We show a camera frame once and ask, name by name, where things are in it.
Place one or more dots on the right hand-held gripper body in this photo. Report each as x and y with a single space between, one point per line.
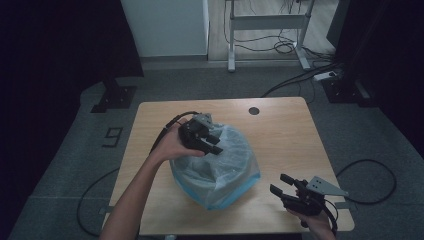
306 203

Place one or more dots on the dark round table grommet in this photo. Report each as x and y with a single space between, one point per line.
253 111

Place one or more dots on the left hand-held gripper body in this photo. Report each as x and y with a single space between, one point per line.
193 133

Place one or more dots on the black curtain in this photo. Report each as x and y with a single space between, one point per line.
383 50
50 50

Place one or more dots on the white metal desk frame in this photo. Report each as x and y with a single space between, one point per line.
266 22

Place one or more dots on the white cabinet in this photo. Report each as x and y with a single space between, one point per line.
166 26

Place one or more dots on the person's right hand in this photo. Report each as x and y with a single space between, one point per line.
318 226

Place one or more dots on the white power strip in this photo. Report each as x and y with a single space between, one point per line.
324 76

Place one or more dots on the white plastic bag blue band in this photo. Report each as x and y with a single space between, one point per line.
216 173

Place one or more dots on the person's left hand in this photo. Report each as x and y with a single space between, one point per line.
170 146

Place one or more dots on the black stand base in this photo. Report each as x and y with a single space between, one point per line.
115 96
343 91

